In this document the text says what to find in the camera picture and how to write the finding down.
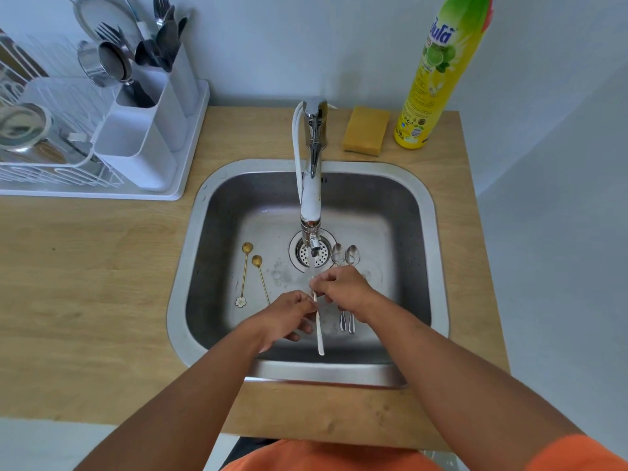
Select brown wooden panel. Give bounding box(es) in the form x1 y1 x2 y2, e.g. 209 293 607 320
0 26 50 84

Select yellow sponge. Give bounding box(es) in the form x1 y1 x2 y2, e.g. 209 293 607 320
341 106 391 158

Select white cutlery holder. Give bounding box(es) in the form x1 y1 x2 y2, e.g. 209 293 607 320
92 41 201 193

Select person's left hand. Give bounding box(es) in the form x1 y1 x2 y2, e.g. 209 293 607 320
250 290 320 354

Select person's right forearm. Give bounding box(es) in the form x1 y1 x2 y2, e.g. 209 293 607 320
362 291 585 471

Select white faucet hose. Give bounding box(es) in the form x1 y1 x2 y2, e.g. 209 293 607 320
292 100 310 207

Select steel utensil with white grip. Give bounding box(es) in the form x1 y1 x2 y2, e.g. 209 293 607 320
61 131 94 158

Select steel cup with black handle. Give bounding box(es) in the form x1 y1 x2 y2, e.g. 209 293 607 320
77 39 156 109

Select yellow dish soap bottle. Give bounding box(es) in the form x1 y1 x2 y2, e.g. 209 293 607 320
393 0 495 150

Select white plastic drain tray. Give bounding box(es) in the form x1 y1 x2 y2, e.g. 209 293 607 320
0 78 211 201

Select stainless steel sink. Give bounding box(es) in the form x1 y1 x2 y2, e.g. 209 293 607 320
166 159 451 389

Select person's left forearm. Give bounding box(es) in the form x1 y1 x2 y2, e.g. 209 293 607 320
73 333 268 471

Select gold flower handled spoon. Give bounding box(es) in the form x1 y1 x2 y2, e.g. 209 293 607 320
251 255 271 305
234 241 254 309

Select dark trousers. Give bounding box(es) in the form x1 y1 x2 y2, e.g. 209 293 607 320
220 436 281 469

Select slim white handled spoon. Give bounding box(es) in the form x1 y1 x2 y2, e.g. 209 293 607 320
310 288 326 357

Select orange shirt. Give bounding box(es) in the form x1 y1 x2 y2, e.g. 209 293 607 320
220 432 628 471

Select chrome faucet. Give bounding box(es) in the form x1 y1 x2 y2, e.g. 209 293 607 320
300 97 328 258

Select dark utensil head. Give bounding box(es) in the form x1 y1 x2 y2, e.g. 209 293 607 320
133 39 159 67

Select person's right hand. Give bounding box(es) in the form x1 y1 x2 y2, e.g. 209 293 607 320
309 265 381 325

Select silver steel spoon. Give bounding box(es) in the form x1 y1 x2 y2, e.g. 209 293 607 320
331 243 347 333
345 244 362 335

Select steel sink drain strainer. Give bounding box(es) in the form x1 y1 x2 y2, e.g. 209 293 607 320
288 228 338 270

